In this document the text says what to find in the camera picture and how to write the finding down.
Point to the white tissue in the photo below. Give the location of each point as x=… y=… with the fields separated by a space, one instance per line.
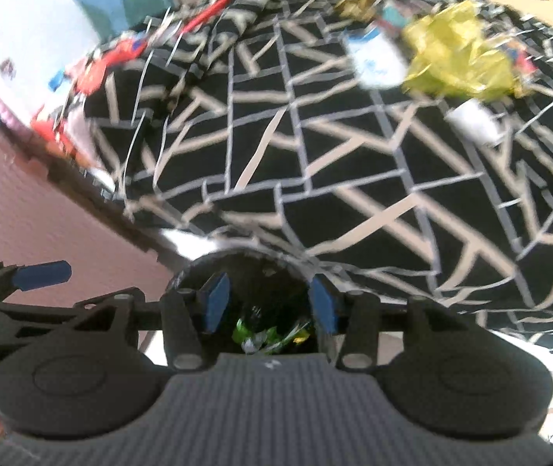
x=473 y=121

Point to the yellow plastic bag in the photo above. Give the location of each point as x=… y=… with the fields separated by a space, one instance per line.
x=452 y=58

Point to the green plastic wrapper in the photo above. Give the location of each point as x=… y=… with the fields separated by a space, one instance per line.
x=269 y=341

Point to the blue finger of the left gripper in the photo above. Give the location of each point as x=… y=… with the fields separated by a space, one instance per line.
x=32 y=277

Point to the red snack bag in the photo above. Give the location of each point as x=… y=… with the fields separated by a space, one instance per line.
x=89 y=74

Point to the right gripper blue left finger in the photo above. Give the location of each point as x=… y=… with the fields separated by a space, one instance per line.
x=214 y=297

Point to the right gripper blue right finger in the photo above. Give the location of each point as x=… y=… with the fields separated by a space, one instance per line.
x=326 y=303

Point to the pink ribbed suitcase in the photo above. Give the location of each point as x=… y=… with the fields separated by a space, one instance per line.
x=39 y=223

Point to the black lined trash bin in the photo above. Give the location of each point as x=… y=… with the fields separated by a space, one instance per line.
x=265 y=291

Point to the white blue paper package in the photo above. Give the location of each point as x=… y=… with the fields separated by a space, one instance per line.
x=377 y=61

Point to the gold foil wrapper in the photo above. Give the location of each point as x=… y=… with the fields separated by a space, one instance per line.
x=357 y=10

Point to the black white geometric cloth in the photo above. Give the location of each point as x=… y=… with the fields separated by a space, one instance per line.
x=256 y=127

